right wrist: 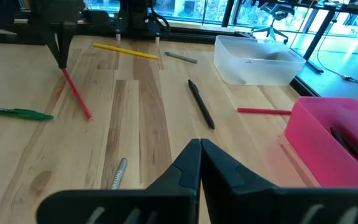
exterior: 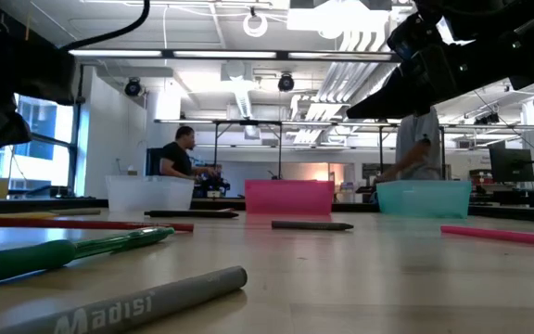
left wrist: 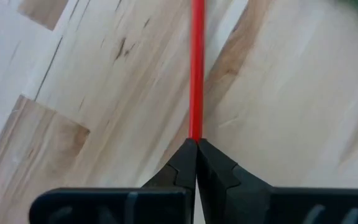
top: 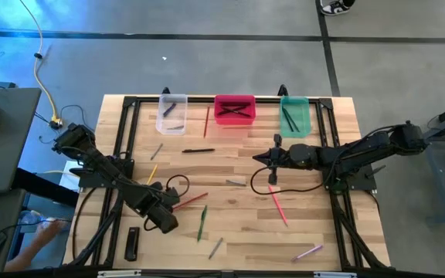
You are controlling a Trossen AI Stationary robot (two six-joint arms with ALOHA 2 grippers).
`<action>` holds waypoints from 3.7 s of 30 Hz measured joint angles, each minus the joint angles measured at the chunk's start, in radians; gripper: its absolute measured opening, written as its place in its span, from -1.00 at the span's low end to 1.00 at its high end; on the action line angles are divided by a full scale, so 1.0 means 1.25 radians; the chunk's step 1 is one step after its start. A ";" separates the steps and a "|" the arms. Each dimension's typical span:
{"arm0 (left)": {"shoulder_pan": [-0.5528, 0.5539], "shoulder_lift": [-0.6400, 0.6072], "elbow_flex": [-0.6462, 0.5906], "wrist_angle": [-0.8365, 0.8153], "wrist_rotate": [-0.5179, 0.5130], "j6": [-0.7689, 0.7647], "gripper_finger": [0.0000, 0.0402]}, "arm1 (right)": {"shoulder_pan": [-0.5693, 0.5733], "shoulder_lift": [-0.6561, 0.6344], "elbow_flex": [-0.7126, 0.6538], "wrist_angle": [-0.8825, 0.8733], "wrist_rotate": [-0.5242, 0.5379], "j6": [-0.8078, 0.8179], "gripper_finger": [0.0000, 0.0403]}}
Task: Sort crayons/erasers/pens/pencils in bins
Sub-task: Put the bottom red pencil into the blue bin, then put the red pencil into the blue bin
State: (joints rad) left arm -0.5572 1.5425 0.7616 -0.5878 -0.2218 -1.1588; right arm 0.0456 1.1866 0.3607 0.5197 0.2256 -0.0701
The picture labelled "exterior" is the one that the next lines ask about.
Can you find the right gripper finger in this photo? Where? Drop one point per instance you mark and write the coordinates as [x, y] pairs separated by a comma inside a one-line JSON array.
[[397, 86], [401, 106]]

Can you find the yellow pencil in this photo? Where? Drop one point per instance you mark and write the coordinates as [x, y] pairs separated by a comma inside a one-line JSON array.
[[21, 215]]

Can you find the green pen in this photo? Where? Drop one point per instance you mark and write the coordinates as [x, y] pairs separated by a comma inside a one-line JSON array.
[[26, 257]]

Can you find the teal plastic bin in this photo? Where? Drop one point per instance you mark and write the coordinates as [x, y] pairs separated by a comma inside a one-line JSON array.
[[424, 199]]

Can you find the orange-red pencil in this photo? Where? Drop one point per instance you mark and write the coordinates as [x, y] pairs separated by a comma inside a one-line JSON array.
[[109, 225]]

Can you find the pink plastic bin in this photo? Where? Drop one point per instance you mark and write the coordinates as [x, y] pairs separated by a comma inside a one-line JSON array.
[[290, 197]]

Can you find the grey crayon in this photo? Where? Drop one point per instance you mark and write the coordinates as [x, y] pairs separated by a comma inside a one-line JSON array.
[[311, 225]]

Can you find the pink pencil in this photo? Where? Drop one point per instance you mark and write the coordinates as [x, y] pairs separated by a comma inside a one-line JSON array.
[[503, 235]]

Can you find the dark red pencil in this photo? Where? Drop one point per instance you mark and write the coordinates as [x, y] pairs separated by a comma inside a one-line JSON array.
[[229, 209]]

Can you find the black pen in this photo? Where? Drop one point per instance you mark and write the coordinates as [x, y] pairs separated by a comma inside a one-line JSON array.
[[190, 214]]

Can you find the grey marker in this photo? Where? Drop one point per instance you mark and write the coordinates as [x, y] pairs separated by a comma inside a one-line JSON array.
[[156, 304]]

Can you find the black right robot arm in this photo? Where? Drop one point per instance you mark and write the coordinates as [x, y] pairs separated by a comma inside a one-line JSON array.
[[503, 18]]

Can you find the yellow box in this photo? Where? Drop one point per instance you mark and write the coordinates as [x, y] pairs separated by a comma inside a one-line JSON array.
[[3, 190]]

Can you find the person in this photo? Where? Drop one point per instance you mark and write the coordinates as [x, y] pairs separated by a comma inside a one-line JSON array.
[[174, 158], [417, 144]]

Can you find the large window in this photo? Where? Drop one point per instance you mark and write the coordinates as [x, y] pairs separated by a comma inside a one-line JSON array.
[[40, 162]]

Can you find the white ceiling light panel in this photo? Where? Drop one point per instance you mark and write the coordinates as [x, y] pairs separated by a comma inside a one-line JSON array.
[[341, 18]]

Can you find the black computer monitor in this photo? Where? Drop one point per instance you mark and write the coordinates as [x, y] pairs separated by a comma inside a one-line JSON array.
[[152, 162], [510, 164]]

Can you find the red equipment box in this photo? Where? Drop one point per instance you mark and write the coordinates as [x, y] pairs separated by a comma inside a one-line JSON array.
[[480, 177]]

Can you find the black office desk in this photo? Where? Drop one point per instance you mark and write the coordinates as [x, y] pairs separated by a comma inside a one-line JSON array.
[[517, 197]]

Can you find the clear plastic bin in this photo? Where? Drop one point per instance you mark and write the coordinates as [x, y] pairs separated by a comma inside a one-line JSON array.
[[148, 195]]

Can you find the black metal frame stand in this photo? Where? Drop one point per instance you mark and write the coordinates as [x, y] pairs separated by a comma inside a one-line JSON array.
[[248, 122], [381, 148]]

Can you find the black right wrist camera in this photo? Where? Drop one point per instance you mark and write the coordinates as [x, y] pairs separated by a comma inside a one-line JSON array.
[[415, 39]]

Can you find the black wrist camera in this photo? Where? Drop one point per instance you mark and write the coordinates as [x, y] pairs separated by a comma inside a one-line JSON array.
[[415, 39], [49, 79]]

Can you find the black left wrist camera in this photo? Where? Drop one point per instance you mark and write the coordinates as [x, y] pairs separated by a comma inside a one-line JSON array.
[[49, 79]]

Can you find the black dome camera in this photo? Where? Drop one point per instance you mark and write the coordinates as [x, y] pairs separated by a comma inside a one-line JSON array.
[[286, 82], [132, 86]]

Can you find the white ceiling duct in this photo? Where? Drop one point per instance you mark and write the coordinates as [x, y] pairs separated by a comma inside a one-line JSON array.
[[239, 79]]

